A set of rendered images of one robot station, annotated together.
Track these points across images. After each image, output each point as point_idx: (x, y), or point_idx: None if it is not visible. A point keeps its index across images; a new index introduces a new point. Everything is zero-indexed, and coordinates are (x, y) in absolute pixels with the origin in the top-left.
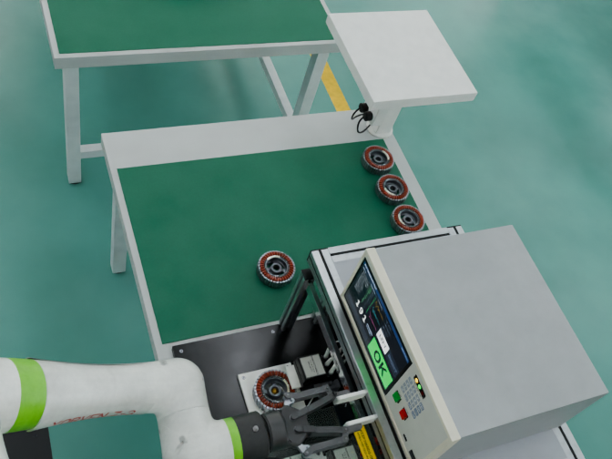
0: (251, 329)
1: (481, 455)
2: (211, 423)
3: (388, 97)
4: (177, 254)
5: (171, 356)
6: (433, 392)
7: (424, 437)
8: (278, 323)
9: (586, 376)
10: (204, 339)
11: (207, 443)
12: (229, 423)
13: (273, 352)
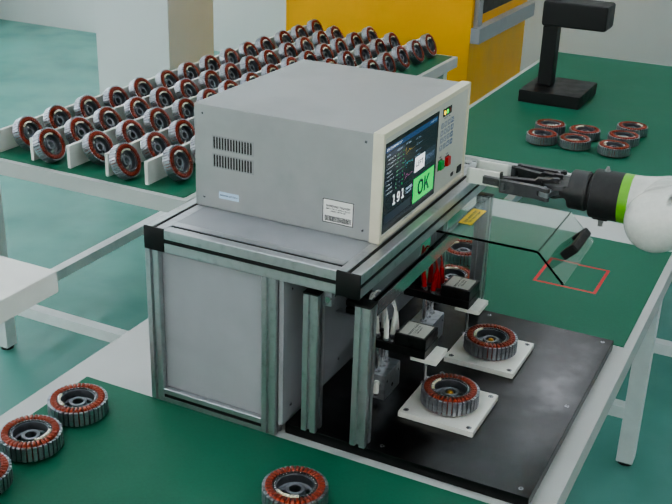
0: (399, 472)
1: None
2: (644, 189)
3: (25, 265)
4: None
5: (533, 503)
6: (451, 91)
7: (459, 132)
8: (359, 459)
9: (306, 64)
10: (472, 495)
11: (662, 176)
12: (627, 182)
13: (404, 431)
